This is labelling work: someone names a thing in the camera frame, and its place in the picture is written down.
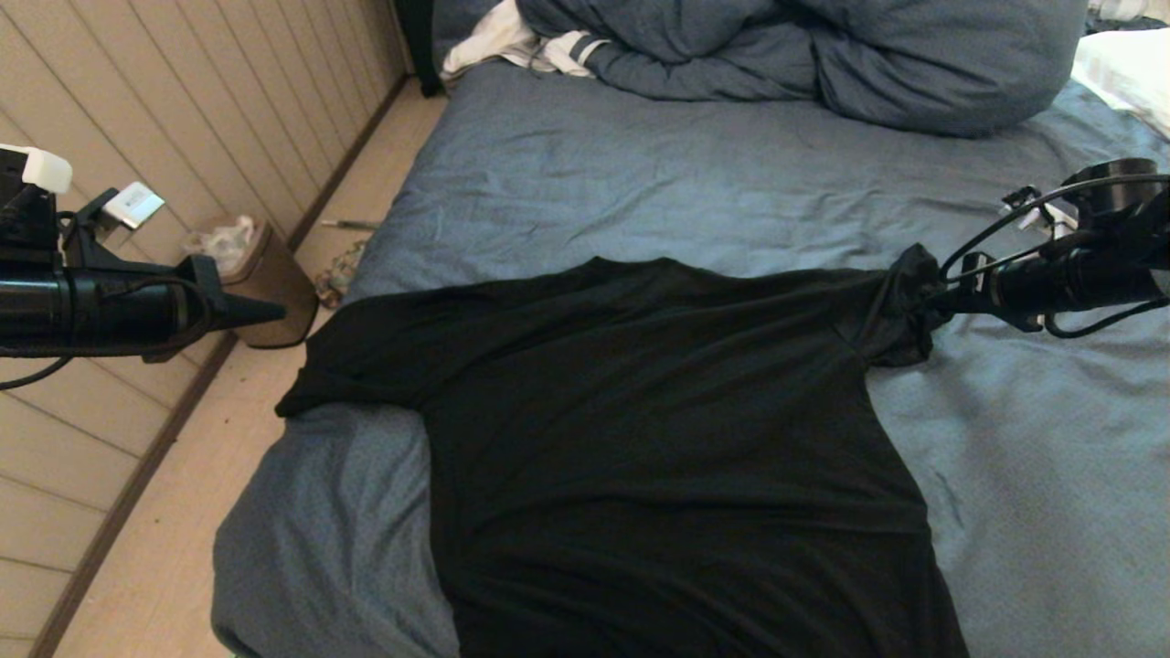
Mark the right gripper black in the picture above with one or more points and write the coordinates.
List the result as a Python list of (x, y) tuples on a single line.
[(1060, 283)]

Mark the blue crumpled duvet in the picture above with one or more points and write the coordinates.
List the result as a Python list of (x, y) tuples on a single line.
[(868, 64)]

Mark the multicolour patterned cloth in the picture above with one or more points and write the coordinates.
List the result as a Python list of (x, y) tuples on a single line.
[(336, 274)]

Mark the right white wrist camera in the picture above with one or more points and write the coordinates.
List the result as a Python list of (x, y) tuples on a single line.
[(1042, 212)]

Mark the thin grey stick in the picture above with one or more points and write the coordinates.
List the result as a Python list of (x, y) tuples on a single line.
[(352, 225)]

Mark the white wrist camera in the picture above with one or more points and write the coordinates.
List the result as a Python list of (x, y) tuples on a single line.
[(1042, 212), (134, 204)]

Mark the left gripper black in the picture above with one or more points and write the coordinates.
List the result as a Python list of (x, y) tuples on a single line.
[(119, 315)]

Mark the blue bed sheet mattress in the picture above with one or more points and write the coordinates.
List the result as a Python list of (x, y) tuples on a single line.
[(686, 183)]

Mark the white pillow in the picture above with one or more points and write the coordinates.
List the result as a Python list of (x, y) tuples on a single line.
[(1129, 78)]

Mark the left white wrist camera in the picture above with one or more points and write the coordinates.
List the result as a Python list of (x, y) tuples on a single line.
[(134, 204)]

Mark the black bed headboard post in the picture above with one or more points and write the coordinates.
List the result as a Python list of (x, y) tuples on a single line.
[(419, 46)]

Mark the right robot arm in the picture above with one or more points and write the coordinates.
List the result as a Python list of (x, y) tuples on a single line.
[(1129, 196)]

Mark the white striped garment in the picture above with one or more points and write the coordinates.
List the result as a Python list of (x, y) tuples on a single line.
[(494, 46)]

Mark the black printed t-shirt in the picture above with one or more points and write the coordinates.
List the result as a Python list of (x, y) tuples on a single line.
[(658, 457)]

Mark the brown trash bin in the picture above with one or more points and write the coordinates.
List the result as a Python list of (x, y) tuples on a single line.
[(274, 274)]

